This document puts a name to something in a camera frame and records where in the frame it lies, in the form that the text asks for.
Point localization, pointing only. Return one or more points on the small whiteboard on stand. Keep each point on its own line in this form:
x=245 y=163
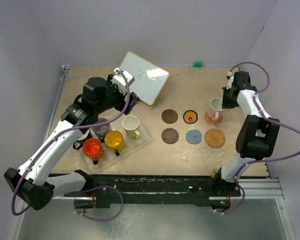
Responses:
x=149 y=78

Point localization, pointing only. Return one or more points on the woven rattan coaster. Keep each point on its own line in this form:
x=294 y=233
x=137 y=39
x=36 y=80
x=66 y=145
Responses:
x=214 y=138

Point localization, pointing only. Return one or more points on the white cup black handle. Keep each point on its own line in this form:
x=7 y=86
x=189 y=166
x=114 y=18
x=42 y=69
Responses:
x=80 y=142

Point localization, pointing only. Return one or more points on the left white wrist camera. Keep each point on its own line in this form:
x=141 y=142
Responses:
x=122 y=79

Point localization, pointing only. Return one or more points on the pink cup white inside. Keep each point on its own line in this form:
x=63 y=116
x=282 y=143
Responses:
x=215 y=110

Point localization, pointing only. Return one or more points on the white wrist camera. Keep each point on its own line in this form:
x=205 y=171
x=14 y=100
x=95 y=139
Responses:
x=230 y=79
x=122 y=79

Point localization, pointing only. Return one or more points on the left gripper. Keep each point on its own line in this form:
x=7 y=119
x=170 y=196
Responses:
x=122 y=104

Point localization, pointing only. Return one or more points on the orange black-rimmed coaster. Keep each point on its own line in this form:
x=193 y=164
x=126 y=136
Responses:
x=190 y=117

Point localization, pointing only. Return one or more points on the clear plastic tray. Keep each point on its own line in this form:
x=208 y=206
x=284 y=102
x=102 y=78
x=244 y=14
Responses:
x=131 y=144

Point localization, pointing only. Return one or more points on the yellow tape roll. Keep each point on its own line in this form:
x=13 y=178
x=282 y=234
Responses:
x=214 y=172

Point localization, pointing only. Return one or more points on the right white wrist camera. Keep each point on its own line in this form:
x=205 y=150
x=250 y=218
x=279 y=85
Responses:
x=230 y=79

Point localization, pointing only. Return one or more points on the tan cork coaster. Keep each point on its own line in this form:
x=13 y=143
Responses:
x=210 y=121

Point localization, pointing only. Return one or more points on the dark brown wooden coaster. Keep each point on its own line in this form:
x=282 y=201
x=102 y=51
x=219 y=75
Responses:
x=169 y=116

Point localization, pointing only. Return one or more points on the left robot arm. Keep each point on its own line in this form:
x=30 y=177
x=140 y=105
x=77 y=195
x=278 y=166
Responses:
x=31 y=182

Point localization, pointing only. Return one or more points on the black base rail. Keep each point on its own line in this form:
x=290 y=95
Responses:
x=155 y=189

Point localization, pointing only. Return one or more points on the blue round coaster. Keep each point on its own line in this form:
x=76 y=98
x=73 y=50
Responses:
x=194 y=137

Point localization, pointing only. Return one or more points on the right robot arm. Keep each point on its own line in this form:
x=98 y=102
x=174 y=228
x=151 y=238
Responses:
x=258 y=134

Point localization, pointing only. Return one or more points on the aluminium frame rail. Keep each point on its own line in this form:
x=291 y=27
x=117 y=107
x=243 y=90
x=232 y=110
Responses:
x=262 y=189

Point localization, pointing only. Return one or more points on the pale yellow cup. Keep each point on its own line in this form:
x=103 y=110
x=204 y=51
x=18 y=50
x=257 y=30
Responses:
x=131 y=125

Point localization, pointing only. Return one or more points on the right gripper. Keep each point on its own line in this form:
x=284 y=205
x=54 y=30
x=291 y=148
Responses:
x=225 y=104

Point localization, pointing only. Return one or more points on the dark brown ringed coaster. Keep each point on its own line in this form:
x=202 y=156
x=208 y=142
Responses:
x=170 y=135

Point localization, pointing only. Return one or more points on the orange transparent cup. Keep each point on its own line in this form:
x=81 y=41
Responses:
x=93 y=149

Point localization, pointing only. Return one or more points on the yellow transparent cup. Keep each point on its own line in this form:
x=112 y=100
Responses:
x=115 y=142

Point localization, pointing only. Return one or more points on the purple cup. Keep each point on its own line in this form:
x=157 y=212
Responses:
x=102 y=130

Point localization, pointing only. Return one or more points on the green object at wall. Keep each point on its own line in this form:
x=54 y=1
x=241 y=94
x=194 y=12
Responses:
x=198 y=64

